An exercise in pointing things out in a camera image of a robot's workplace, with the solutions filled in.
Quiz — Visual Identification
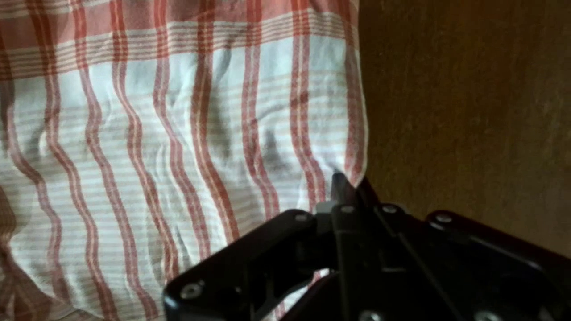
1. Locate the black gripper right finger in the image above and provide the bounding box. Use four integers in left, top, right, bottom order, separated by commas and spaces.
358, 177, 571, 321

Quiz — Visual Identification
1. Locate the red striped white towel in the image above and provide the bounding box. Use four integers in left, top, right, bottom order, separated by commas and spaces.
0, 0, 372, 321

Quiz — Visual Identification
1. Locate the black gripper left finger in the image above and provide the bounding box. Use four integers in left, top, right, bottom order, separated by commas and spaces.
161, 171, 363, 321

